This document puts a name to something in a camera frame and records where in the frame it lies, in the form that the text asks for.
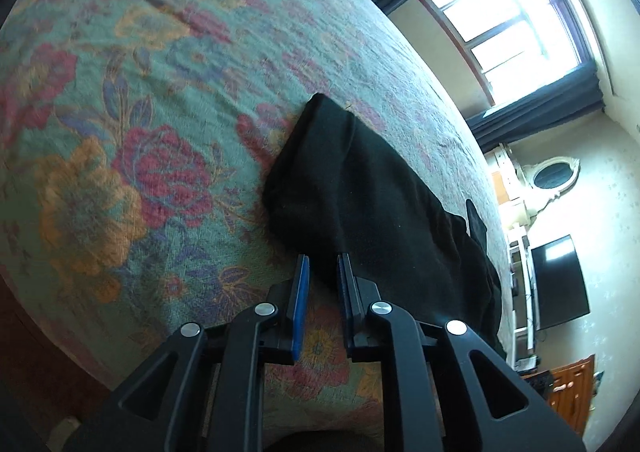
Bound black pants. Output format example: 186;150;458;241
262;93;506;357

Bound orange wooden cabinet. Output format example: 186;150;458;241
548;354;596;437

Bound dark blue curtain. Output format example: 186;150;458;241
372;0;603;151

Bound bright window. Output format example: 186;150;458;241
423;0;589;106

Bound oval white framed mirror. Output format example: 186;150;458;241
513;156;580;223

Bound white tv shelf unit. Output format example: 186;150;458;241
509;227;539;375

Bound black flat television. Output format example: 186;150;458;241
530;235;590;329

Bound floral bedspread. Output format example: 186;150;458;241
1;0;512;449

